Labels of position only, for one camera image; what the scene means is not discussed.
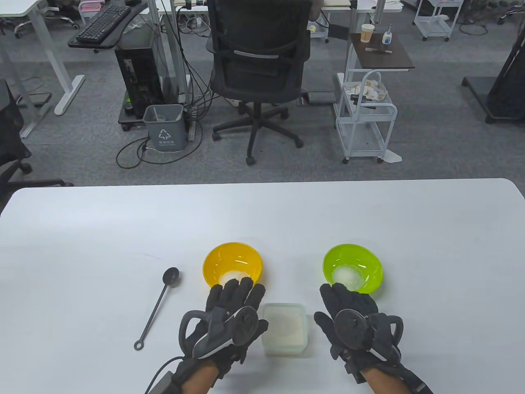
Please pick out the person's left hand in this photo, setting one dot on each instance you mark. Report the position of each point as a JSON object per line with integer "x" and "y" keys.
{"x": 233, "y": 295}

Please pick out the person's right hand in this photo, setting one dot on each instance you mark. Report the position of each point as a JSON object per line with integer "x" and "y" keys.
{"x": 348, "y": 299}

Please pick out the white sugar heap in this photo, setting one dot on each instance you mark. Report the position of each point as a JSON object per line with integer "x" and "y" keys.
{"x": 348, "y": 276}
{"x": 233, "y": 276}

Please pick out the black and white controller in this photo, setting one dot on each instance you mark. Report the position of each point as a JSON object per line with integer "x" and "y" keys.
{"x": 245, "y": 324}
{"x": 348, "y": 328}

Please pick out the yellow plastic bowl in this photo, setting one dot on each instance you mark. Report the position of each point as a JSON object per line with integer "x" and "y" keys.
{"x": 231, "y": 256}

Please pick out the green plastic bowl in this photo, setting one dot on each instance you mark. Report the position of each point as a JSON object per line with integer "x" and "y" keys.
{"x": 352, "y": 254}

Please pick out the clear plastic sugar container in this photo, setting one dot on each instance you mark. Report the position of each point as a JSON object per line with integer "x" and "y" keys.
{"x": 285, "y": 351}

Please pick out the person's left forearm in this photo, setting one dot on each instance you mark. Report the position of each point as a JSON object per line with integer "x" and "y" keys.
{"x": 199, "y": 379}

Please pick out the person's right forearm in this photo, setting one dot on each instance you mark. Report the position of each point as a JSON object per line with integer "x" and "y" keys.
{"x": 385, "y": 381}

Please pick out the white flat plate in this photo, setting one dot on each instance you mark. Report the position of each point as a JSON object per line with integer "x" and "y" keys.
{"x": 393, "y": 157}

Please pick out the white mesh utility cart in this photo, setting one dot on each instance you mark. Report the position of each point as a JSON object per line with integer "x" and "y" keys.
{"x": 389, "y": 131}

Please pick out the grey recycling bin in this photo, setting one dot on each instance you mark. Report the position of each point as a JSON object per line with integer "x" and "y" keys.
{"x": 164, "y": 131}

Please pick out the black computer stand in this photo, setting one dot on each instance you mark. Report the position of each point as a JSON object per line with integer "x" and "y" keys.
{"x": 125, "y": 119}

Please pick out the crumpled white cloth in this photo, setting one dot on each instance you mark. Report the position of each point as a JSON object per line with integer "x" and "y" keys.
{"x": 369, "y": 88}

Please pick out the black computer tower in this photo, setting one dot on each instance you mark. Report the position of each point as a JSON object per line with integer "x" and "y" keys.
{"x": 137, "y": 82}

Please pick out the black mesh office chair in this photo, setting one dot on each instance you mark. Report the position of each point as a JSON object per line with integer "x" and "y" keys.
{"x": 258, "y": 61}

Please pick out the dark brown side table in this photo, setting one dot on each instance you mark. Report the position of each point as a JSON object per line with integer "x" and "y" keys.
{"x": 389, "y": 59}

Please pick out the black pen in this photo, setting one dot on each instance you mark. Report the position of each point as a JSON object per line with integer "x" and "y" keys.
{"x": 377, "y": 49}

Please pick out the black floor stand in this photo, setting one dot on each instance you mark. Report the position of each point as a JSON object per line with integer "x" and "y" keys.
{"x": 504, "y": 94}

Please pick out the white standing desk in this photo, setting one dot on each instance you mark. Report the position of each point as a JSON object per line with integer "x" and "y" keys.
{"x": 69, "y": 95}

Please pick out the small white bottle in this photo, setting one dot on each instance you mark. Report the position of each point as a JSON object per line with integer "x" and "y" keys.
{"x": 387, "y": 38}

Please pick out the paper cup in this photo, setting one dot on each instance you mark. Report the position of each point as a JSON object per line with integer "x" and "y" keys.
{"x": 368, "y": 33}

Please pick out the small white cart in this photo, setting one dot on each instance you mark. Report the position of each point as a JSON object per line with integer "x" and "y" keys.
{"x": 320, "y": 30}

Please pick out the black armchair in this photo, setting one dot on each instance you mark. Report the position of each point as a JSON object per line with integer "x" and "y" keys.
{"x": 10, "y": 123}

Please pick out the black keyboard tray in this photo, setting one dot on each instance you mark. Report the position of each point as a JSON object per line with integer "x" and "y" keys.
{"x": 88, "y": 45}

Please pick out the long white desk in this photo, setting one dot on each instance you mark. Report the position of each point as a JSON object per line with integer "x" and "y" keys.
{"x": 385, "y": 5}

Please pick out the black keyboard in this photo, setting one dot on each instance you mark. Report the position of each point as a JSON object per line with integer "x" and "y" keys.
{"x": 102, "y": 24}

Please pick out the pink box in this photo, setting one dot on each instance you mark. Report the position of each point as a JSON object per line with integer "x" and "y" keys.
{"x": 90, "y": 6}

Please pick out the black wrist camera unit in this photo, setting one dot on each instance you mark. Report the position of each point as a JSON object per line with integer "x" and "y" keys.
{"x": 164, "y": 381}
{"x": 418, "y": 383}

